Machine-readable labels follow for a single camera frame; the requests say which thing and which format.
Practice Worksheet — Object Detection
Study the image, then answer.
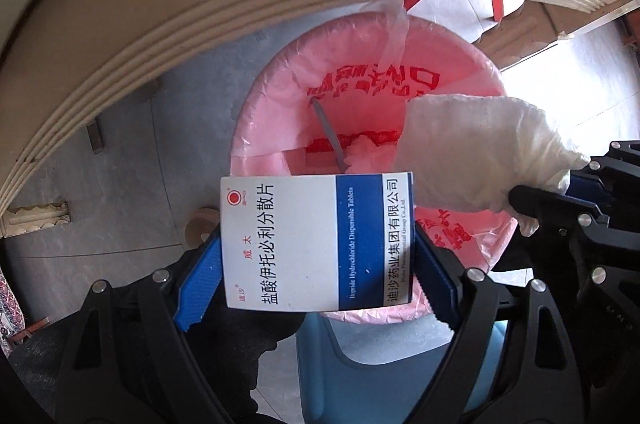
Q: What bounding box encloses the white tissue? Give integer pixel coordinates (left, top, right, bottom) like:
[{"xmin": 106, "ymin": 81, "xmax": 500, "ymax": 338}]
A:
[{"xmin": 392, "ymin": 93, "xmax": 591, "ymax": 239}]

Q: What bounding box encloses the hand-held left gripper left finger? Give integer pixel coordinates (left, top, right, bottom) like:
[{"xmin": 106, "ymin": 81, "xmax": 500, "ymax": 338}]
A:
[{"xmin": 52, "ymin": 231, "xmax": 226, "ymax": 424}]

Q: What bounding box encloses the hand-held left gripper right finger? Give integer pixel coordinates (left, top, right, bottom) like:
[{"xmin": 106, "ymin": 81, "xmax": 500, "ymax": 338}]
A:
[{"xmin": 412, "ymin": 227, "xmax": 583, "ymax": 424}]

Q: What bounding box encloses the person's dark trouser leg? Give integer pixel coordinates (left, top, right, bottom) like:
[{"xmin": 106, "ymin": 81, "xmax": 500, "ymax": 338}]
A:
[{"xmin": 7, "ymin": 249, "xmax": 303, "ymax": 424}]

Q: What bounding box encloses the white and blue medicine box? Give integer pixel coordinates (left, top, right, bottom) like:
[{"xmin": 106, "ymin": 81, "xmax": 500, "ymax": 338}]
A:
[{"xmin": 220, "ymin": 171, "xmax": 416, "ymax": 312}]

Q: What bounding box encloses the clear plastic bag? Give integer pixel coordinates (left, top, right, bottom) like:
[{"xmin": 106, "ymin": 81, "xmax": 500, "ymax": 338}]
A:
[{"xmin": 345, "ymin": 134, "xmax": 401, "ymax": 175}]

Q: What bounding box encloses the trash bin with pink liner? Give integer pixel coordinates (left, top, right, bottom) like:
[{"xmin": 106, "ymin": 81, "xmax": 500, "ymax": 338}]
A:
[{"xmin": 230, "ymin": 9, "xmax": 518, "ymax": 325}]

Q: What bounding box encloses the blue plastic stool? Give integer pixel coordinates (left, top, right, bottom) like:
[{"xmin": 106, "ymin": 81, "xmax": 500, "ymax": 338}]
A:
[{"xmin": 296, "ymin": 317, "xmax": 506, "ymax": 424}]

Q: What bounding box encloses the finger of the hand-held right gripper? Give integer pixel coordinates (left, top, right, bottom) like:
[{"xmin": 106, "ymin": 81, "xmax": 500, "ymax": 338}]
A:
[
  {"xmin": 507, "ymin": 184, "xmax": 640, "ymax": 340},
  {"xmin": 570, "ymin": 140, "xmax": 640, "ymax": 225}
]

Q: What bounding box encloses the cream dining table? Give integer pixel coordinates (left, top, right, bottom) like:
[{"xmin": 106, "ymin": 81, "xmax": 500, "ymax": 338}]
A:
[{"xmin": 0, "ymin": 0, "xmax": 640, "ymax": 237}]

